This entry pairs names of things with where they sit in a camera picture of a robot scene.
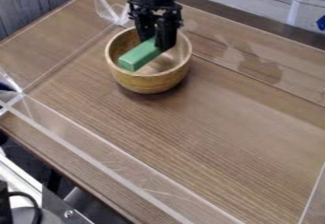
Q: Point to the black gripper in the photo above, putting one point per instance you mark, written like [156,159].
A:
[164,16]

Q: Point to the green rectangular block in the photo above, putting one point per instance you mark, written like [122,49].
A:
[140,55]

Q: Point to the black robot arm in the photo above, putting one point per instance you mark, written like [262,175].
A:
[158,19]

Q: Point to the brown wooden bowl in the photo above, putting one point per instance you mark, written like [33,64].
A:
[162,73]

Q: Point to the white container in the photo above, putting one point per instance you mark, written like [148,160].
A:
[306,15]

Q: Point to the clear acrylic corner bracket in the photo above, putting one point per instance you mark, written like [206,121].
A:
[113,13]

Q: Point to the clear acrylic front wall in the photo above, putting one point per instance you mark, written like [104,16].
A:
[123,182]

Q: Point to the grey metal bracket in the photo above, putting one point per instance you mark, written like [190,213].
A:
[56,212]

